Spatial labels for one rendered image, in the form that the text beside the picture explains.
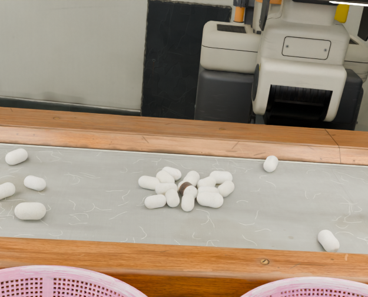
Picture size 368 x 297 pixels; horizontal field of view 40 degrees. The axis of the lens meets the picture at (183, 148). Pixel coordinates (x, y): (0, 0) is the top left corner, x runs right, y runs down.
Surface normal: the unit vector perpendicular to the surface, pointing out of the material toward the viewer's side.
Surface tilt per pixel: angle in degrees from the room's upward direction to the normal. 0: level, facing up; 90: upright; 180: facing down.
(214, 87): 90
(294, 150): 45
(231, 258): 0
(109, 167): 0
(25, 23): 90
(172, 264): 0
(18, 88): 89
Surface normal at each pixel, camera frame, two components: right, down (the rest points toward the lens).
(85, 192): 0.09, -0.91
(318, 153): 0.10, -0.36
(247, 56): -0.05, 0.40
